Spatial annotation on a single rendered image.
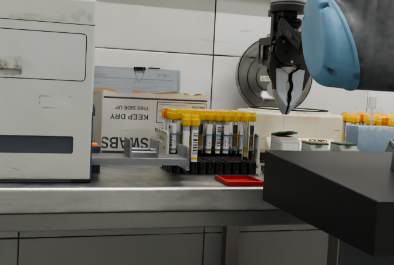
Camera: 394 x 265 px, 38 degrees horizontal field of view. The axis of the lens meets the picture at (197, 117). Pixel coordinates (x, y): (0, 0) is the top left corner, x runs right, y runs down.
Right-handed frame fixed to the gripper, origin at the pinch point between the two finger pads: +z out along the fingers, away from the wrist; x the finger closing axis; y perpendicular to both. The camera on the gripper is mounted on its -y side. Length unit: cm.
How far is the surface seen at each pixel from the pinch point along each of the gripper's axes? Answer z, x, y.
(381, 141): 6.2, -23.9, 2.0
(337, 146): 7.3, -11.3, -0.8
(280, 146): 7.4, 2.0, -2.1
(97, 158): 9.4, 37.4, -5.8
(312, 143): 6.7, -5.3, -1.5
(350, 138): 6.0, -17.3, 3.9
